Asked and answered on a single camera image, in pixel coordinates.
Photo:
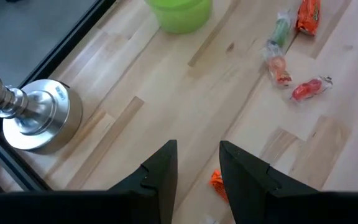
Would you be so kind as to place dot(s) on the green candy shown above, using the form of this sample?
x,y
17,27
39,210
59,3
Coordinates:
x,y
280,29

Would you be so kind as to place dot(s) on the red candy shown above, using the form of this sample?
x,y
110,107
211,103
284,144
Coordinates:
x,y
309,88

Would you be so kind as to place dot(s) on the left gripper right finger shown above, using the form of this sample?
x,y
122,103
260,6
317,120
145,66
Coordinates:
x,y
244,180

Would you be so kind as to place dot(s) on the white shade silver table lamp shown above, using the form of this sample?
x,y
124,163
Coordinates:
x,y
39,115

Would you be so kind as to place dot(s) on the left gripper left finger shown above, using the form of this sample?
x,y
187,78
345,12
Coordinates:
x,y
166,174

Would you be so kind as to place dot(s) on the pink candy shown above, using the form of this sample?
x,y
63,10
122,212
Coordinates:
x,y
277,67

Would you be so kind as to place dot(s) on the black aluminium table frame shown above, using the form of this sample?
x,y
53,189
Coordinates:
x,y
70,40

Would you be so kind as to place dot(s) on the green plastic bucket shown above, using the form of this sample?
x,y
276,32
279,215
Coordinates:
x,y
182,15

